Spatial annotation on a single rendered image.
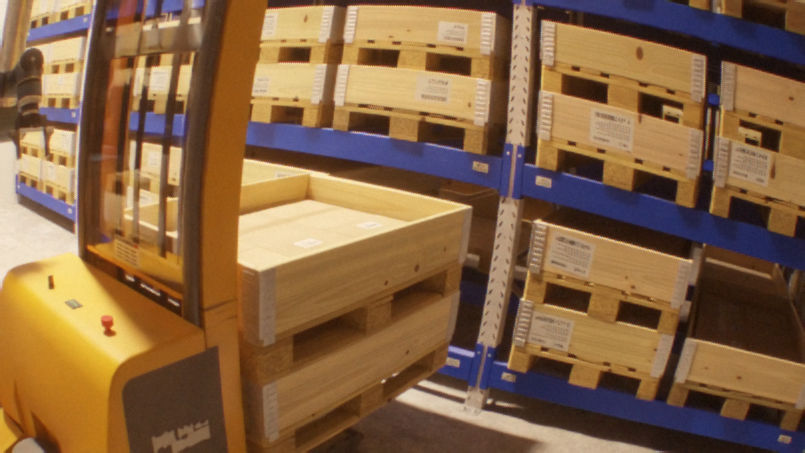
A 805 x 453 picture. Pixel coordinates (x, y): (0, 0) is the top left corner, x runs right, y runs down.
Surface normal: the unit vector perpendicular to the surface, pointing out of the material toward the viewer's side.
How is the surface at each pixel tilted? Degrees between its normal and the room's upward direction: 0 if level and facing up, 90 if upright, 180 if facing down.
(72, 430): 74
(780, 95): 90
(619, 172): 90
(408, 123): 90
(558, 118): 90
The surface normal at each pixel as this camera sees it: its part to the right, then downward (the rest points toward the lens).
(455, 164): -0.51, 0.17
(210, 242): 0.86, 0.22
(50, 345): -0.43, -0.20
